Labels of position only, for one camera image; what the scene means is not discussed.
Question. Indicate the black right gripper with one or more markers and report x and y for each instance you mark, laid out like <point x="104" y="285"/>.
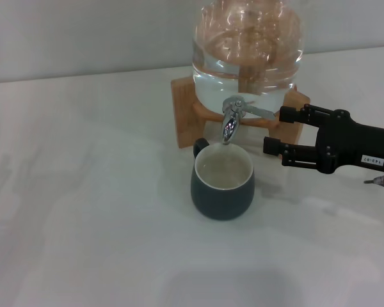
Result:
<point x="342" y="144"/>

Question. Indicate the dark teal ceramic mug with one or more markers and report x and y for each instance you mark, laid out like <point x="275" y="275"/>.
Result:
<point x="222" y="204"/>

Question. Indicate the chrome faucet tap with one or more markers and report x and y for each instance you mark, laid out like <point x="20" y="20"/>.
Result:
<point x="231" y="126"/>

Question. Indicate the clear glass water jar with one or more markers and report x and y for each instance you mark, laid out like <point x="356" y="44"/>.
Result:
<point x="246" y="48"/>

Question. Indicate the light wooden jar stand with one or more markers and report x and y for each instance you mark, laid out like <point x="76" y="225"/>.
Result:
<point x="184" y="115"/>

